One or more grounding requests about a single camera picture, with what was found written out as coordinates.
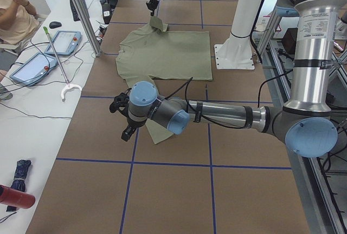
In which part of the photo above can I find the olive green long-sleeve shirt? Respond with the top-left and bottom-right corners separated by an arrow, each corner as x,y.
116,17 -> 213,144

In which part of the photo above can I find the reacher grabber stick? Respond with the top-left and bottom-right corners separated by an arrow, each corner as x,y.
43,26 -> 82,102

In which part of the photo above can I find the far teach pendant tablet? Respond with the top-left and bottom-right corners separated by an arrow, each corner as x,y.
49,30 -> 82,56

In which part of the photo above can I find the teach pendant tablet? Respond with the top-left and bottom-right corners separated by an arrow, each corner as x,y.
10,53 -> 57,86
49,30 -> 82,56

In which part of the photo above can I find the near teach pendant tablet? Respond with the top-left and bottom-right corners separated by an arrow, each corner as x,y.
10,53 -> 57,86

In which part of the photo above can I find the black computer mouse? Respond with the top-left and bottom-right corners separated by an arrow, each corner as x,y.
49,21 -> 62,29

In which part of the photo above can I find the folded dark blue umbrella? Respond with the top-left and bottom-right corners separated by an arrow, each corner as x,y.
6,160 -> 31,212

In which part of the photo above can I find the seated person beige shirt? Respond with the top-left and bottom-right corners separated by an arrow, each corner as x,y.
1,0 -> 40,53

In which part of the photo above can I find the red bottle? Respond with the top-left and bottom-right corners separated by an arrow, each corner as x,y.
1,185 -> 36,209

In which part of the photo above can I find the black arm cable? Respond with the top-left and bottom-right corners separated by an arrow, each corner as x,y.
162,76 -> 261,129

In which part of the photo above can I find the aluminium frame post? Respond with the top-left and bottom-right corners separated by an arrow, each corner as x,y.
72,0 -> 101,57

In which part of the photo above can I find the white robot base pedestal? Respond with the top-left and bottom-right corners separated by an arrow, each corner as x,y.
214,0 -> 262,70

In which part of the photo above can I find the black box under frame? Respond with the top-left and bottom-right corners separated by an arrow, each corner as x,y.
281,28 -> 298,54

